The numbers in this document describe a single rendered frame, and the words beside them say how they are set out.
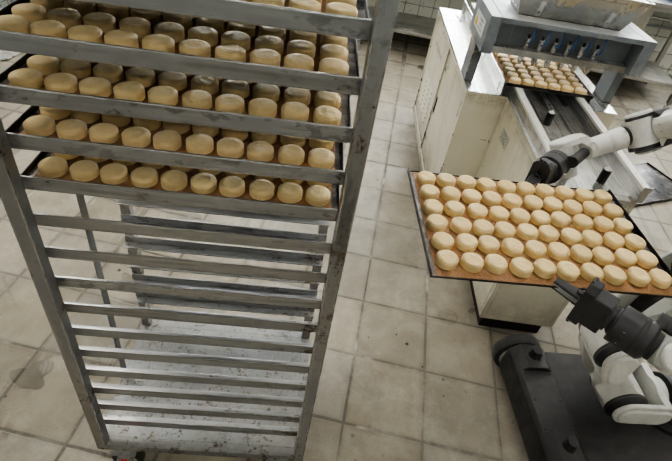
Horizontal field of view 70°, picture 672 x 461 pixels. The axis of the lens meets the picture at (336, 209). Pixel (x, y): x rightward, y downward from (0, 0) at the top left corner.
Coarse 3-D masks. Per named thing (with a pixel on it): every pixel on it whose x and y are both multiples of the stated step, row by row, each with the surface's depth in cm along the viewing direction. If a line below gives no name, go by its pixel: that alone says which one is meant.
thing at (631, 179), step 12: (564, 96) 231; (576, 108) 218; (588, 108) 210; (588, 120) 206; (588, 132) 205; (600, 132) 196; (612, 156) 185; (624, 156) 181; (612, 168) 184; (624, 168) 177; (624, 180) 176; (636, 180) 169; (636, 192) 168; (648, 192) 165
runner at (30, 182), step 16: (32, 176) 88; (64, 192) 90; (80, 192) 90; (96, 192) 90; (112, 192) 90; (128, 192) 90; (144, 192) 90; (160, 192) 90; (176, 192) 90; (224, 208) 92; (240, 208) 92; (256, 208) 92; (272, 208) 92; (288, 208) 92; (304, 208) 92; (320, 208) 92
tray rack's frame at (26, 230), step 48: (0, 144) 80; (0, 192) 86; (48, 288) 102; (240, 336) 185; (288, 336) 188; (144, 384) 165; (192, 384) 168; (96, 432) 143; (144, 432) 153; (192, 432) 155
